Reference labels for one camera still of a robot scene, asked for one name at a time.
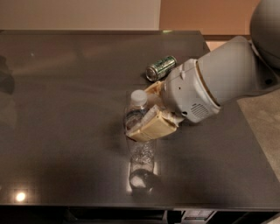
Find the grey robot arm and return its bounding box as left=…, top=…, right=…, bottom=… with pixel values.
left=125, top=0, right=280, bottom=142

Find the green aluminium soda can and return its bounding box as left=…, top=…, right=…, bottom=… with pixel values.
left=145, top=55, right=177, bottom=82

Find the clear plastic water bottle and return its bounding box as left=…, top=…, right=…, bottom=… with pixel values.
left=123, top=90, right=157, bottom=192

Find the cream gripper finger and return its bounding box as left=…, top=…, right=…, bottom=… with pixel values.
left=126, top=105, right=184, bottom=142
left=144, top=81, right=165, bottom=108

